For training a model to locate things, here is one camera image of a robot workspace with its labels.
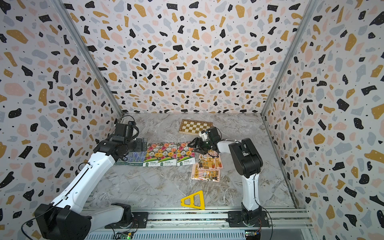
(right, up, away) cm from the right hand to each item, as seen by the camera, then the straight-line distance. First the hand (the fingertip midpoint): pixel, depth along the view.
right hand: (191, 147), depth 96 cm
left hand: (-27, +5, -16) cm, 32 cm away
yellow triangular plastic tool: (+1, -24, -16) cm, 29 cm away
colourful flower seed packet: (-26, -5, +1) cm, 26 cm away
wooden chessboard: (0, +13, +14) cm, 19 cm away
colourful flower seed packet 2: (-16, -5, +1) cm, 17 cm away
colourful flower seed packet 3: (-4, -5, +2) cm, 7 cm away
